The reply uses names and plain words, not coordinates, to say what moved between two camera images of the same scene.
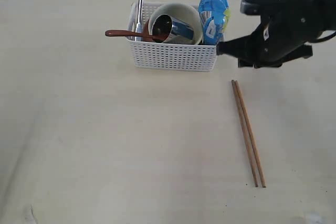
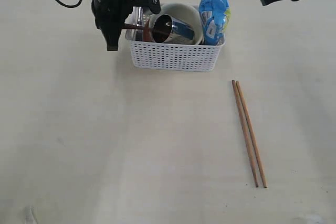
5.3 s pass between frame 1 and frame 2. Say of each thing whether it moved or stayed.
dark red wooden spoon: moved
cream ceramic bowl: stayed
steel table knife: stayed
